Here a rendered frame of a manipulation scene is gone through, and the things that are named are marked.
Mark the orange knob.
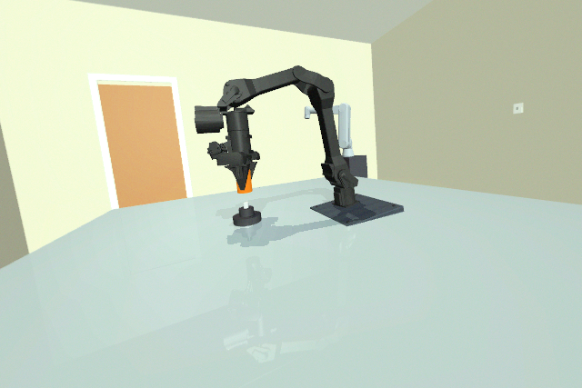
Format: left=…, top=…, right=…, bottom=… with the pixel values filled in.
left=236, top=170, right=253, bottom=194

